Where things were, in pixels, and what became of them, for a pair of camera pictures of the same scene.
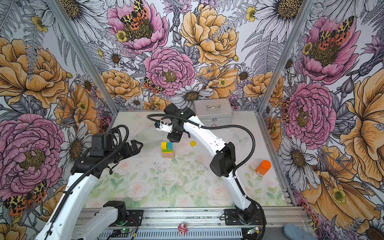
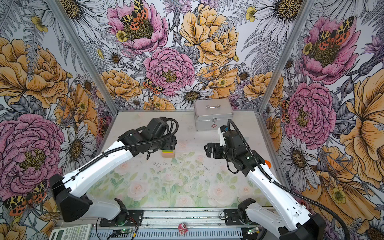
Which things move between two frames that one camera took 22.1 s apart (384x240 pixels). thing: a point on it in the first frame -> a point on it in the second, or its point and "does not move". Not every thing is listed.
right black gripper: (175, 138) -> (217, 146)
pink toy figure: (182, 228) does not move
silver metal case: (214, 112) does not move
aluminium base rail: (259, 218) does not move
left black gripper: (135, 150) -> (169, 143)
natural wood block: (168, 155) does not move
